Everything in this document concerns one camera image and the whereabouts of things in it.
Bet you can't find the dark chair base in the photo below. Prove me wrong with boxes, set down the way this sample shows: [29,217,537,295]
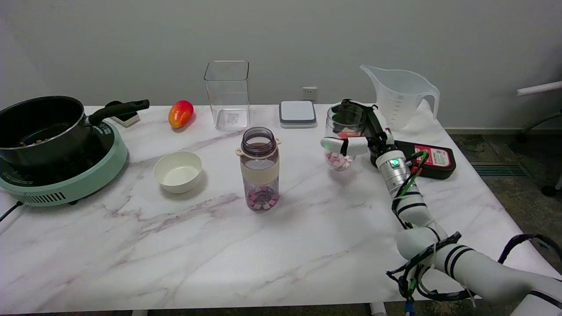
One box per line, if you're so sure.
[516,110,562,197]

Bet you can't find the black device with red label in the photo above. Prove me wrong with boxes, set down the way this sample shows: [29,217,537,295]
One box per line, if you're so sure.
[371,140,457,180]

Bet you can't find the white bowl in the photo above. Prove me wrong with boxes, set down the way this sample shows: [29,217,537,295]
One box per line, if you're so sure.
[153,151,203,194]

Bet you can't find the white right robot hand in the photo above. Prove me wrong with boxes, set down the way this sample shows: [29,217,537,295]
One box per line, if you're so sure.
[321,100,396,156]

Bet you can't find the mint green induction cooker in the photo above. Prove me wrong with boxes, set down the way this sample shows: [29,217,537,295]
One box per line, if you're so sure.
[0,118,129,207]

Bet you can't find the large translucent measuring jug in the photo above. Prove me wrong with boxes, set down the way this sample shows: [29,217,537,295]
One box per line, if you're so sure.
[360,65,440,131]

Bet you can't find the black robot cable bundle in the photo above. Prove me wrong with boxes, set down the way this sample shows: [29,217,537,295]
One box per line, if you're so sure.
[386,232,562,304]

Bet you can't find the small clear measuring cup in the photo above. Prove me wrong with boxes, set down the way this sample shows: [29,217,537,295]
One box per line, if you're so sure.
[325,104,367,172]

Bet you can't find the green robot cable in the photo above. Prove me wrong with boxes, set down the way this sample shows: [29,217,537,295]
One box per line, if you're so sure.
[395,151,429,207]

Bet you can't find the clear bottle with beige band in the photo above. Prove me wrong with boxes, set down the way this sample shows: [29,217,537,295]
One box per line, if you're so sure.
[236,127,282,212]

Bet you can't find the red yellow mango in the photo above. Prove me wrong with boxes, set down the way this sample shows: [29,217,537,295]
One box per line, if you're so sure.
[168,100,195,129]

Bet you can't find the floor vent grille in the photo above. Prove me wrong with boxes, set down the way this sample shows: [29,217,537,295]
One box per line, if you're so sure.
[470,162,534,177]

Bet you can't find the white grey kitchen scale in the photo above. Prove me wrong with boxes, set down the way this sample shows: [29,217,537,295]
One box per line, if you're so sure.
[279,101,317,129]

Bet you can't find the black cooker power cord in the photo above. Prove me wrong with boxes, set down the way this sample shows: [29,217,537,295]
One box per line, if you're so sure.
[0,201,22,222]

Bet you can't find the small white black device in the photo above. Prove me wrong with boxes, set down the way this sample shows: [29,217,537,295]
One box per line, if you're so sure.
[105,101,141,128]

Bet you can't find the white chair armrest tube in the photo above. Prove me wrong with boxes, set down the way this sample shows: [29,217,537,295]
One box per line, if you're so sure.
[517,81,562,97]

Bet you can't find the black pot with handle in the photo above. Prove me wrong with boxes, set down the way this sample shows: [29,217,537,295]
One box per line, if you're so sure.
[0,96,150,169]

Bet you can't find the clear square plastic container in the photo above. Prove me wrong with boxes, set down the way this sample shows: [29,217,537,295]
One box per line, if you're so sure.
[204,61,251,131]

